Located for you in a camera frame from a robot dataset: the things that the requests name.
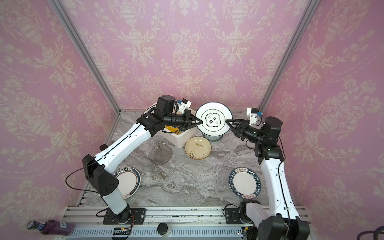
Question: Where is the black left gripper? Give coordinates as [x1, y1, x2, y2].
[163, 108, 203, 131]

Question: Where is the white plate green cloud emblem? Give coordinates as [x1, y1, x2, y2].
[196, 102, 233, 137]

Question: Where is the yellow scalloped dotted plate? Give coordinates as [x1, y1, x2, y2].
[164, 126, 181, 135]

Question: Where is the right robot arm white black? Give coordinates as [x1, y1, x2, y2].
[226, 117, 310, 240]

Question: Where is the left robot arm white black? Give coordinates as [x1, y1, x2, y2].
[83, 95, 203, 224]

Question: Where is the white plastic bin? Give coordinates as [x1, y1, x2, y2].
[149, 101, 198, 149]

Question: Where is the blue floral small plate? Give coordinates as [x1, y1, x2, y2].
[203, 134, 223, 142]

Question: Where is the cream plate with plant drawing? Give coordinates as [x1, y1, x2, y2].
[185, 136, 212, 161]

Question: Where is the clear glass plate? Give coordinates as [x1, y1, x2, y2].
[149, 146, 173, 166]

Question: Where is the white plate green lettered rim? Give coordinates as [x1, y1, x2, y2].
[229, 167, 262, 199]

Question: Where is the white plate green red rim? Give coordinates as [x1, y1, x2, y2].
[114, 168, 141, 200]

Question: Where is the black round knob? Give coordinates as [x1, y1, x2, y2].
[157, 222, 172, 238]

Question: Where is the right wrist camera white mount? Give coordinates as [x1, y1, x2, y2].
[247, 108, 263, 126]

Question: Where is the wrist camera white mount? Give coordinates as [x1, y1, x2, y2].
[177, 99, 192, 114]
[247, 108, 263, 126]

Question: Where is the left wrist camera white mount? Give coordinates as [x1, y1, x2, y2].
[177, 99, 192, 114]

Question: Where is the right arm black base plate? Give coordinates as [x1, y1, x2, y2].
[223, 208, 254, 225]

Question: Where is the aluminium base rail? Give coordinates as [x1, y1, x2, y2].
[62, 206, 254, 240]

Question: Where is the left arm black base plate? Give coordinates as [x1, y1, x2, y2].
[103, 208, 146, 225]

